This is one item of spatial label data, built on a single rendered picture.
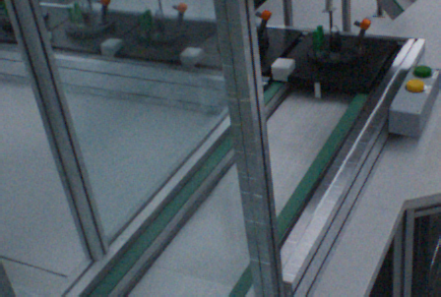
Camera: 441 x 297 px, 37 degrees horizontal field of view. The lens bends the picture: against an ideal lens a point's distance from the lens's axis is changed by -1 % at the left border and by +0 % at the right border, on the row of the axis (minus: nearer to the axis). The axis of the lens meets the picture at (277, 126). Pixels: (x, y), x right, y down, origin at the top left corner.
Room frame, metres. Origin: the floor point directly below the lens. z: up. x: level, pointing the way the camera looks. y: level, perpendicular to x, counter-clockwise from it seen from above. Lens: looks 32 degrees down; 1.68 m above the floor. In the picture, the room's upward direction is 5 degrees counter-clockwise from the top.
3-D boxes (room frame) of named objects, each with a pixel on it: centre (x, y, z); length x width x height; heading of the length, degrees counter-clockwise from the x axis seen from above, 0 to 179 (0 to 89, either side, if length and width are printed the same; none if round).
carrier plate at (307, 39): (1.44, -0.16, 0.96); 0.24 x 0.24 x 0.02; 64
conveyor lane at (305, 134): (1.19, 0.00, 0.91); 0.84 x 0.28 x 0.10; 154
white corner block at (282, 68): (1.40, -0.03, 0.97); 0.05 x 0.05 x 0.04; 64
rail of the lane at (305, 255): (1.13, -0.17, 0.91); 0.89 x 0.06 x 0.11; 154
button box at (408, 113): (1.27, -0.31, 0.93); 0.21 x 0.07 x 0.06; 154
